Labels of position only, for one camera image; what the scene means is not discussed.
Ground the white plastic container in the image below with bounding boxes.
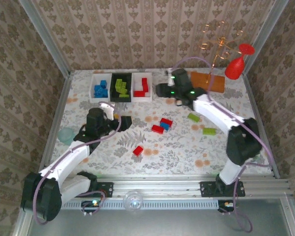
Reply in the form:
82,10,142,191
132,72,153,103
89,73,113,103

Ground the black plastic container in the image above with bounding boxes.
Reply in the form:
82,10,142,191
110,72,133,103

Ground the pale teal cup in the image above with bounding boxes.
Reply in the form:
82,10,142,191
58,127,77,146

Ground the floral patterned table cover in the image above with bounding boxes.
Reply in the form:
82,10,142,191
48,68,273,177

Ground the red plastic goblet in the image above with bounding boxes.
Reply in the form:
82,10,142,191
224,43,256,81

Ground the clear glass dome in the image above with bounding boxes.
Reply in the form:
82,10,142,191
122,190,144,211

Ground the black controller board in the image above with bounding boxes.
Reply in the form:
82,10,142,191
217,199,239,214
81,200,101,214

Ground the grey metal plate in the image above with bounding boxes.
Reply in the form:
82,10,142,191
27,208,293,236

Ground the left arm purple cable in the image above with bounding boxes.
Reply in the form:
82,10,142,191
33,101,122,225

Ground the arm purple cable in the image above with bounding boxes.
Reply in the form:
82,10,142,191
33,101,122,225
172,57,273,234

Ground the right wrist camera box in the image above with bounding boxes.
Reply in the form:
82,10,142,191
164,69,176,86

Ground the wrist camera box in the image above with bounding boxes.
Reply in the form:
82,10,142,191
99,102,116,121
164,69,176,86

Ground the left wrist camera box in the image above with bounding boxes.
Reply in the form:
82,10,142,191
99,102,116,121

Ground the gold wire stand wooden base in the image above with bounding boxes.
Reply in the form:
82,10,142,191
190,21,246,93

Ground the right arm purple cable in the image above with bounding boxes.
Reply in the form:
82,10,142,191
172,57,273,234

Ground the aluminium frame side rail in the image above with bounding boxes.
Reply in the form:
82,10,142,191
35,72,73,180
243,73,281,179

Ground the aluminium frame cross beam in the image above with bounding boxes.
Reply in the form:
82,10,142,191
26,175,293,199

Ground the grey slotted cable duct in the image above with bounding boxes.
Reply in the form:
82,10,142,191
61,199,219,210

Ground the aluminium frame post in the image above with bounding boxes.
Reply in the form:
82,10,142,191
17,0,72,77
243,0,290,77

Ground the aluminium frame lower rail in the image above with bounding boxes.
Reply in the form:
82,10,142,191
280,195,295,236
12,208,30,236

